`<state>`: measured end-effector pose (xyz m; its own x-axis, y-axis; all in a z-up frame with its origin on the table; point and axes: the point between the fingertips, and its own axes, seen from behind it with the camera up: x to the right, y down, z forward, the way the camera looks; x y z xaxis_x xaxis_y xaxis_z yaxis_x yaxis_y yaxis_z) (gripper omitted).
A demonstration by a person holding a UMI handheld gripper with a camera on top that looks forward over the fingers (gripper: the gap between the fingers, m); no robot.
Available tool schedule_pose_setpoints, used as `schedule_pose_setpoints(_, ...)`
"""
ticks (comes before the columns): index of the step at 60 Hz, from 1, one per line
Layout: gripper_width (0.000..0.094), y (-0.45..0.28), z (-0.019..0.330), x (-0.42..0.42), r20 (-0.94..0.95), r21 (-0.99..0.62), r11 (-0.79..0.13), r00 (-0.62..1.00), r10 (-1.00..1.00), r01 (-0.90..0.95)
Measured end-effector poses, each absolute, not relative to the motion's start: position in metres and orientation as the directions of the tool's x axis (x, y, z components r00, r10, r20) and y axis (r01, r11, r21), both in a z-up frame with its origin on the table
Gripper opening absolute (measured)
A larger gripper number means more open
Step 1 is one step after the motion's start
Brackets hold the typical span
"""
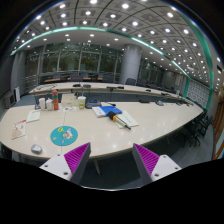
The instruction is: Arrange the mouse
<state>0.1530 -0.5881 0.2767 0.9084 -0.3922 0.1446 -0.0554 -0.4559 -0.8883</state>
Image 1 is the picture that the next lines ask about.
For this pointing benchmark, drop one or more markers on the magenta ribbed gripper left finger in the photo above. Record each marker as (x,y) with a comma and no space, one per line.
(69,166)

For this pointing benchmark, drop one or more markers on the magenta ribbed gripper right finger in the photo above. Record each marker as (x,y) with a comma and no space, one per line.
(152,166)

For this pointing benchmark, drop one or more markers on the black office chair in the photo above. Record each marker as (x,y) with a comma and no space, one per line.
(197,127)

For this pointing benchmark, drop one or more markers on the white notebook stack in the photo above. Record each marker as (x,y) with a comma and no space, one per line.
(99,112)

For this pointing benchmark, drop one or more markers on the red illustrated booklet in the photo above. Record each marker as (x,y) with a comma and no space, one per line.
(19,129)

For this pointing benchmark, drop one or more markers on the white paper sheet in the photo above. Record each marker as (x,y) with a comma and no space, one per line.
(33,116)

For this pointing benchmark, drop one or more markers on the black yellow hand tool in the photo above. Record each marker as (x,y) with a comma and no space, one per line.
(114,117)

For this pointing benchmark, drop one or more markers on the grey pouch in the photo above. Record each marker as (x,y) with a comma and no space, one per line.
(92,103)

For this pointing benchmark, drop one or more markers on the white canister green label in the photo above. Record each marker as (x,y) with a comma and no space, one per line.
(81,102)

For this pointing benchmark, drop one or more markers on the red drink bottle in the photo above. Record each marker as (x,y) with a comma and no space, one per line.
(55,99)

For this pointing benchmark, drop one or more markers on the white cup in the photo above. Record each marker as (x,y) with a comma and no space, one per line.
(42,103)

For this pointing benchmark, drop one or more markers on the white round pillar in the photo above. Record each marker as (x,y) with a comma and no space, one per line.
(130,62)

